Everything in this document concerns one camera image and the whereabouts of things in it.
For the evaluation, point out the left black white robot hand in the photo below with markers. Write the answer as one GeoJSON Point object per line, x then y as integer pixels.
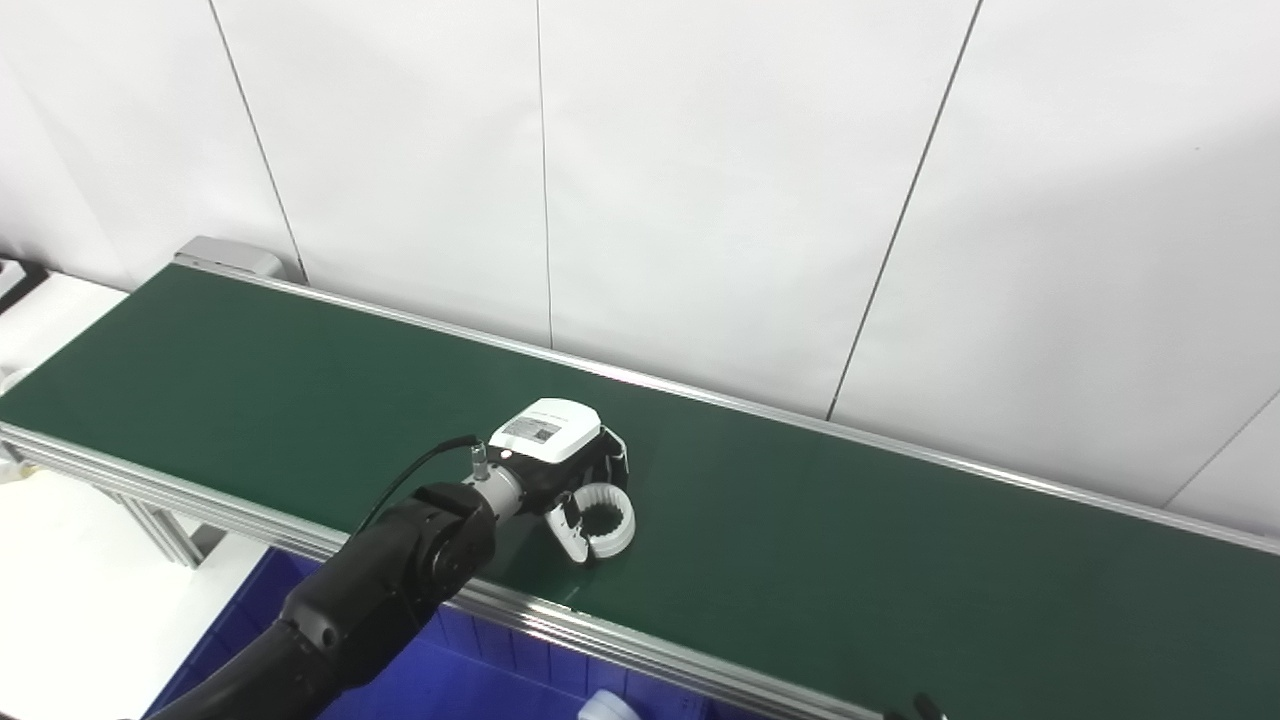
{"type": "Point", "coordinates": [550, 440]}

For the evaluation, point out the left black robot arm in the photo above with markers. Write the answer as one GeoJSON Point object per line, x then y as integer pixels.
{"type": "Point", "coordinates": [380, 590]}

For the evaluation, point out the blue bin with white parts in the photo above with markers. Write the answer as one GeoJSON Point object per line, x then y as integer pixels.
{"type": "Point", "coordinates": [470, 680]}

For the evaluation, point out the green conveyor belt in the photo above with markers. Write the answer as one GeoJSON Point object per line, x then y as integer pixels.
{"type": "Point", "coordinates": [200, 505]}
{"type": "Point", "coordinates": [800, 520]}

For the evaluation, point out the aluminium conveyor leg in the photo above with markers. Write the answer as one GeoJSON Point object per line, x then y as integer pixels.
{"type": "Point", "coordinates": [165, 530]}

